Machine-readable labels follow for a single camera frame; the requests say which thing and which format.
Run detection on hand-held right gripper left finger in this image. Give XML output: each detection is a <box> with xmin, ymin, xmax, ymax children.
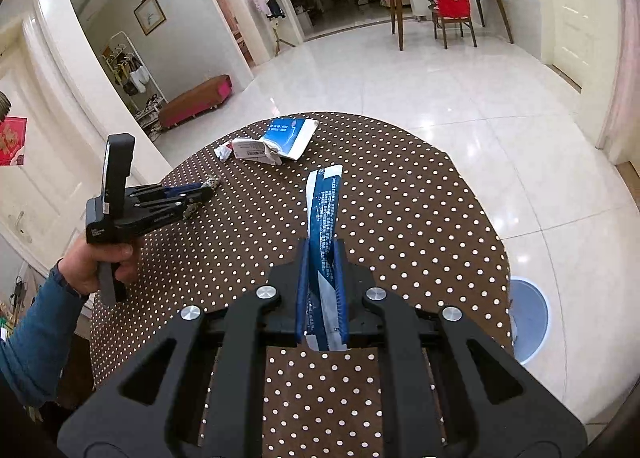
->
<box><xmin>56</xmin><ymin>237</ymin><xmax>313</xmax><ymax>458</ymax></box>

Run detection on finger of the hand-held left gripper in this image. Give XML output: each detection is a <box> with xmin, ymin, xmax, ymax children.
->
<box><xmin>126</xmin><ymin>182</ymin><xmax>206</xmax><ymax>205</ymax></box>
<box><xmin>135</xmin><ymin>190</ymin><xmax>216</xmax><ymax>227</ymax></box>

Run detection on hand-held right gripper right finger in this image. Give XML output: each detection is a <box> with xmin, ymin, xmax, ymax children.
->
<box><xmin>334</xmin><ymin>239</ymin><xmax>586</xmax><ymax>458</ymax></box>

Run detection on dark speckled wrapper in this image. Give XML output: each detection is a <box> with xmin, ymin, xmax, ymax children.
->
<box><xmin>182</xmin><ymin>178</ymin><xmax>223</xmax><ymax>219</ymax></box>

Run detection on blue and white long wrapper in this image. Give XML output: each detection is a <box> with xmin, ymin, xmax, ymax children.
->
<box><xmin>304</xmin><ymin>165</ymin><xmax>350</xmax><ymax>352</ymax></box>

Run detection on crushed blue and white carton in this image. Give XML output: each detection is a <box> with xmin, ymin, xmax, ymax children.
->
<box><xmin>231</xmin><ymin>116</ymin><xmax>319</xmax><ymax>167</ymax></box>

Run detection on light blue plastic basin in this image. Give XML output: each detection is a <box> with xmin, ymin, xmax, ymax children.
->
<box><xmin>507</xmin><ymin>277</ymin><xmax>551</xmax><ymax>366</ymax></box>

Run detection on person's left forearm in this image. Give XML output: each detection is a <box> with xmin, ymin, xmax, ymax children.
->
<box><xmin>0</xmin><ymin>260</ymin><xmax>91</xmax><ymax>411</ymax></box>

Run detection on person's left hand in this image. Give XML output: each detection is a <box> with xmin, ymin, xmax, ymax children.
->
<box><xmin>59</xmin><ymin>238</ymin><xmax>136</xmax><ymax>295</ymax></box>

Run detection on white panel door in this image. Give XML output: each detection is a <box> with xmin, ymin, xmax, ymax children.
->
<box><xmin>0</xmin><ymin>52</ymin><xmax>88</xmax><ymax>279</ymax></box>

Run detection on brown bench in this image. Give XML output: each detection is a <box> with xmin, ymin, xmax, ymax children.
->
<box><xmin>157</xmin><ymin>74</ymin><xmax>233</xmax><ymax>129</ymax></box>

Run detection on brown dotted tablecloth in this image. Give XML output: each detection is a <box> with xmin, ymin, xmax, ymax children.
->
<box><xmin>90</xmin><ymin>112</ymin><xmax>513</xmax><ymax>458</ymax></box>

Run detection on white clothes rack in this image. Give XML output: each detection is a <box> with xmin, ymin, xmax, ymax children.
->
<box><xmin>100</xmin><ymin>32</ymin><xmax>168</xmax><ymax>133</ymax></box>

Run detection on red paper door decoration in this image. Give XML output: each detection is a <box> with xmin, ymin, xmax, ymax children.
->
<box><xmin>0</xmin><ymin>115</ymin><xmax>28</xmax><ymax>167</ymax></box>

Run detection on chair with red cover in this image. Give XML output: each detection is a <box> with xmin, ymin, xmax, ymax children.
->
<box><xmin>427</xmin><ymin>0</ymin><xmax>478</xmax><ymax>49</ymax></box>

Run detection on pink curtain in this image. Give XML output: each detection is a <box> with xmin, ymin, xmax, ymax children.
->
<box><xmin>605</xmin><ymin>0</ymin><xmax>640</xmax><ymax>163</ymax></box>

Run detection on framed wall picture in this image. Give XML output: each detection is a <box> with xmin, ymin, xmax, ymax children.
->
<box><xmin>133</xmin><ymin>0</ymin><xmax>167</xmax><ymax>36</ymax></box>

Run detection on white door with handle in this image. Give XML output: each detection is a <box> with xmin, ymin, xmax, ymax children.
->
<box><xmin>542</xmin><ymin>0</ymin><xmax>621</xmax><ymax>88</ymax></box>

